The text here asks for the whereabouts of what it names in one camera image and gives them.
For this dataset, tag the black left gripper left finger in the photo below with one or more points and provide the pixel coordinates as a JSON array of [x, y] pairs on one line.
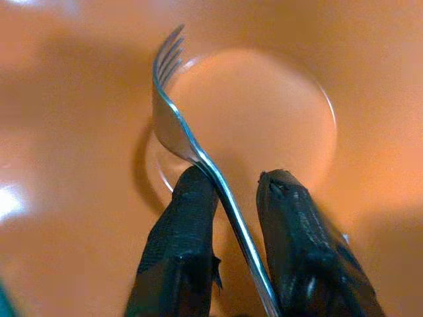
[[180, 237]]

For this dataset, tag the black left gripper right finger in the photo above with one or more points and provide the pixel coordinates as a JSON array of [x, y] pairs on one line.
[[304, 237]]

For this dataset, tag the silver metal fork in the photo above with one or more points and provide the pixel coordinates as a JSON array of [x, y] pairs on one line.
[[172, 128]]

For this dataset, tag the orange bowl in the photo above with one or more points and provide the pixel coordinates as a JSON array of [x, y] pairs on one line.
[[66, 132]]

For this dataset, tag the teal cloth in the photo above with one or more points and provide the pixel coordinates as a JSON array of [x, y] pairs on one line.
[[5, 302]]

